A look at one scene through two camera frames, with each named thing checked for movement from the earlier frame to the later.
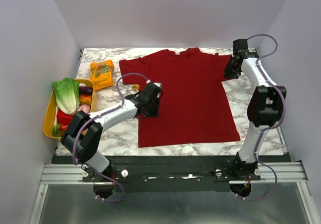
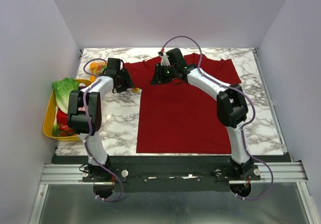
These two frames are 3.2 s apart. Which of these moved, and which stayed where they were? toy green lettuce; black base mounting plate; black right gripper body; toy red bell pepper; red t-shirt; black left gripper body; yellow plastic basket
Moved: red t-shirt; black left gripper body; black right gripper body
Stayed: black base mounting plate; toy red bell pepper; toy green lettuce; yellow plastic basket
